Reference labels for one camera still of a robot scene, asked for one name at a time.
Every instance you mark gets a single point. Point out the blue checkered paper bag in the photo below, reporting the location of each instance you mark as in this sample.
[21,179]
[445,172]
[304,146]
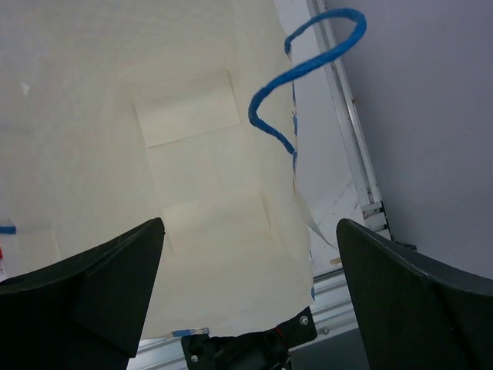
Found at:
[116,112]

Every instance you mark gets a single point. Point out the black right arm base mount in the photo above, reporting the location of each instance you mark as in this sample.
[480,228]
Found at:
[266,350]

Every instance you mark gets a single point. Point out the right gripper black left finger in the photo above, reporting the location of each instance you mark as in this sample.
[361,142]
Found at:
[84,312]

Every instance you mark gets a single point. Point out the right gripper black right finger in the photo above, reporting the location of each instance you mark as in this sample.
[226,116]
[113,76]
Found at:
[414,312]

